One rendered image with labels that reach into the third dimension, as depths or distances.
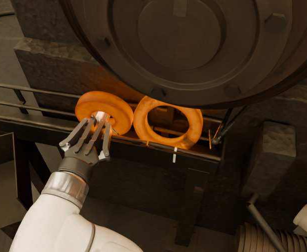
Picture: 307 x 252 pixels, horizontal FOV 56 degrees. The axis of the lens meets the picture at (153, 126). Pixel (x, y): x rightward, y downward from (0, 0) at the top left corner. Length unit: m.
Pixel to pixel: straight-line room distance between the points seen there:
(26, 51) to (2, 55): 1.63
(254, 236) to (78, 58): 0.67
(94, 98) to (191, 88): 0.32
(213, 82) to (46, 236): 0.40
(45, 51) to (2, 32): 1.92
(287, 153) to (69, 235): 0.49
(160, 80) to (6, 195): 0.59
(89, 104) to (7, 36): 1.99
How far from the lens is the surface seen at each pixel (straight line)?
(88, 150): 0.69
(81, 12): 0.55
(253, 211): 0.85
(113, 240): 0.66
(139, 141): 0.78
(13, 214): 0.88
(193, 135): 0.76
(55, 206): 0.62
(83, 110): 0.78
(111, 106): 0.73
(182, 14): 0.39
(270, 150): 0.71
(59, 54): 0.82
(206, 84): 0.48
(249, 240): 0.89
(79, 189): 0.64
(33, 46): 0.87
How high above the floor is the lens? 1.34
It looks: 51 degrees down
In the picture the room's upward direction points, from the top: straight up
